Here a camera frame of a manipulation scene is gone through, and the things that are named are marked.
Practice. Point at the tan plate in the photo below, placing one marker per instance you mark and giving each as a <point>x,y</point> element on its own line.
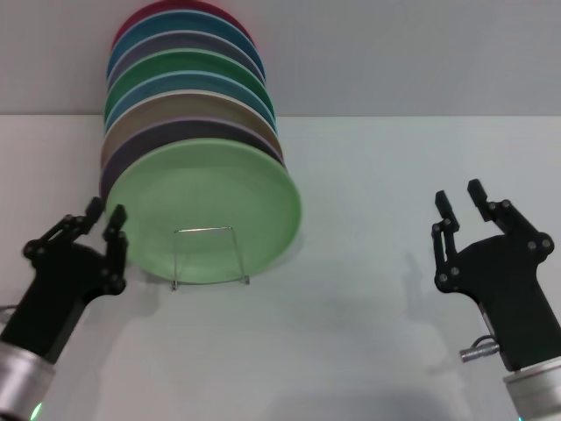
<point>184,107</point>

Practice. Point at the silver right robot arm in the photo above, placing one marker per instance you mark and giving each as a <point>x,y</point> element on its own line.
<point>537,390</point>

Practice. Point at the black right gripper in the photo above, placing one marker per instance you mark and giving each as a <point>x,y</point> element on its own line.
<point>513,298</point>

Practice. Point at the teal blue plate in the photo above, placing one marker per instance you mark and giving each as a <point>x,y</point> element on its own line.
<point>184,24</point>

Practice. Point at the light green plate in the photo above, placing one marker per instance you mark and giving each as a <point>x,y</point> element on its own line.
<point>206,188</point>

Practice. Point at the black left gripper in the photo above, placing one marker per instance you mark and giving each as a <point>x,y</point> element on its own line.
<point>57,294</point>

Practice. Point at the dark red plate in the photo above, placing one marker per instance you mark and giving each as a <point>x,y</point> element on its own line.
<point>127,26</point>

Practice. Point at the grey purple plate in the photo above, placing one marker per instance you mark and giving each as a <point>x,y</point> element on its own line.
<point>184,44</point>

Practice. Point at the dark green plate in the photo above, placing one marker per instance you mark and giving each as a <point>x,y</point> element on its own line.
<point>184,63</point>

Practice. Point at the lilac plate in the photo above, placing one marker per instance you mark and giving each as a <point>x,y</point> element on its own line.
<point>144,144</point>

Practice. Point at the light blue plate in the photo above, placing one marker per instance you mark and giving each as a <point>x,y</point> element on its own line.
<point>184,83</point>

